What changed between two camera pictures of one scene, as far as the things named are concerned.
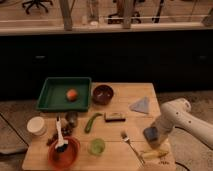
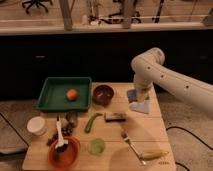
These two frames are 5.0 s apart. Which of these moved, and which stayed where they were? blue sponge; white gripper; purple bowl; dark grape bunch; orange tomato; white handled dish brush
Moved: blue sponge; white gripper
Stayed: purple bowl; orange tomato; dark grape bunch; white handled dish brush
